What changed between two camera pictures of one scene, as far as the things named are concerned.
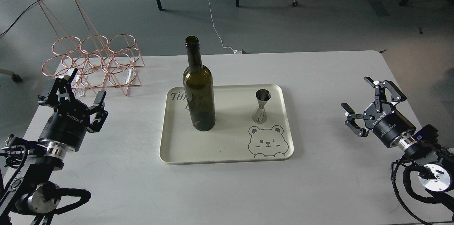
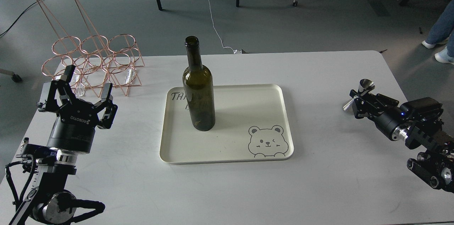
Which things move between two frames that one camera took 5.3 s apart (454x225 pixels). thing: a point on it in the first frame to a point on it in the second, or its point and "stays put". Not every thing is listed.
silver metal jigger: (262, 95) to (365, 86)
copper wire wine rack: (100, 61) stays put
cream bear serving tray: (253, 122) stays put
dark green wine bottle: (198, 83) stays put
